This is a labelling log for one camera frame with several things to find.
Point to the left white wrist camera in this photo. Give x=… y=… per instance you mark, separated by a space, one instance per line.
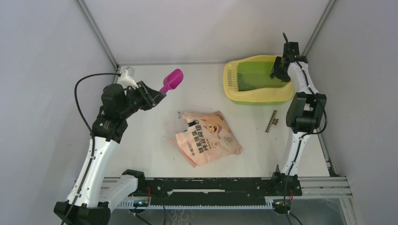
x=126 y=78

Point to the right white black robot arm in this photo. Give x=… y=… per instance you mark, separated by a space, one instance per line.
x=304 y=115

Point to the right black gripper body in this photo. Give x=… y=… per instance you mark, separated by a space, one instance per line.
x=279 y=71

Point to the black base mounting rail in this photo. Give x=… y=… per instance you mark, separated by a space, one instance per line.
x=215 y=190

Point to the white slotted cable duct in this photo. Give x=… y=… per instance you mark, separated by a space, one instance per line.
x=155 y=204

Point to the pink cat litter bag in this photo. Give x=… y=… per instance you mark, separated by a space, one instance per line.
x=207 y=138

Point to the green cat litter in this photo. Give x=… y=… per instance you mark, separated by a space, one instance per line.
x=256 y=79

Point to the magenta plastic scoop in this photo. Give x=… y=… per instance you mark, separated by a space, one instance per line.
x=172 y=81

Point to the yellow green litter box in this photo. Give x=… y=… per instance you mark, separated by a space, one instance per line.
x=264 y=96

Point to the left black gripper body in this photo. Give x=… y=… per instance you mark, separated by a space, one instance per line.
x=133 y=103

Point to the black sealing clip strip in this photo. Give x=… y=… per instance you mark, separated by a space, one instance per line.
x=272 y=122

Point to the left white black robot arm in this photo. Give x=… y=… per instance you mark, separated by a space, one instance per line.
x=86 y=204

